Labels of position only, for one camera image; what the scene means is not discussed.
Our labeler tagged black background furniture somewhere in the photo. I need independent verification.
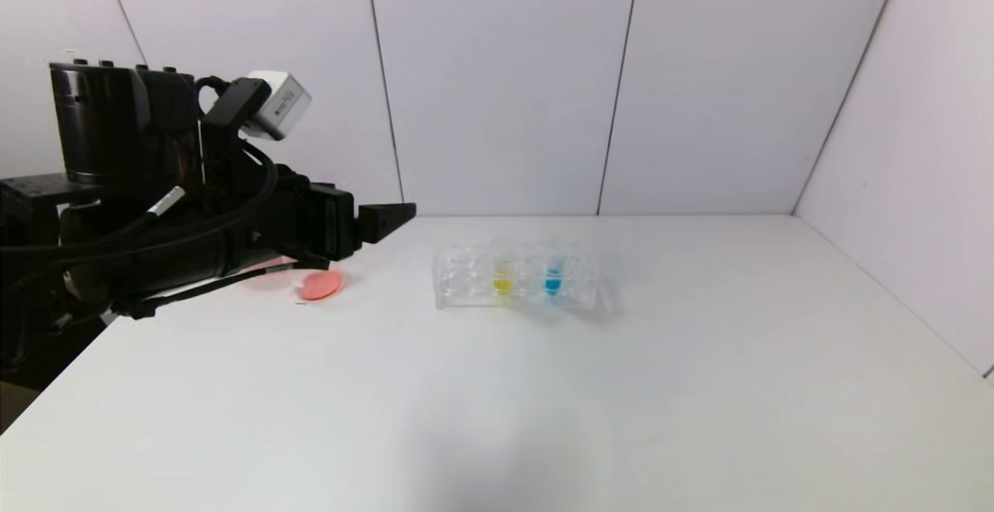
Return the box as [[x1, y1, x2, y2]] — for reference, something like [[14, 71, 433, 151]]
[[0, 318, 106, 393]]

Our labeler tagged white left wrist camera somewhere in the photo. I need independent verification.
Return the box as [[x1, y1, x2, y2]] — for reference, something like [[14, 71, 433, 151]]
[[206, 71, 313, 142]]

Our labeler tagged pink plastic bowl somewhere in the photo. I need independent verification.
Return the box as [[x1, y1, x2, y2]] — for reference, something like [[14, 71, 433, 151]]
[[233, 261, 301, 280]]

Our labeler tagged yellow pigment test tube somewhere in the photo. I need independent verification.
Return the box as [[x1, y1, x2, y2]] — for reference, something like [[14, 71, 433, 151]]
[[492, 239, 515, 300]]

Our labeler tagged clear glass beaker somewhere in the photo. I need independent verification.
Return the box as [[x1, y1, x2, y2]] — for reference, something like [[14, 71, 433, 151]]
[[294, 259, 346, 302]]

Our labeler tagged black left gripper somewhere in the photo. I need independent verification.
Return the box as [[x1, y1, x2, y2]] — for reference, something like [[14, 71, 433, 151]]
[[251, 172, 417, 262]]

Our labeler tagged blue pigment test tube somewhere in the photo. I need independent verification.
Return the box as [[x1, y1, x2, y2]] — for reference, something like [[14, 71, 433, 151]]
[[543, 239, 566, 297]]

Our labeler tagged clear acrylic test tube rack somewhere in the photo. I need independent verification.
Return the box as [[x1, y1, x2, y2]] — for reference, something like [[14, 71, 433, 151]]
[[433, 239, 620, 315]]

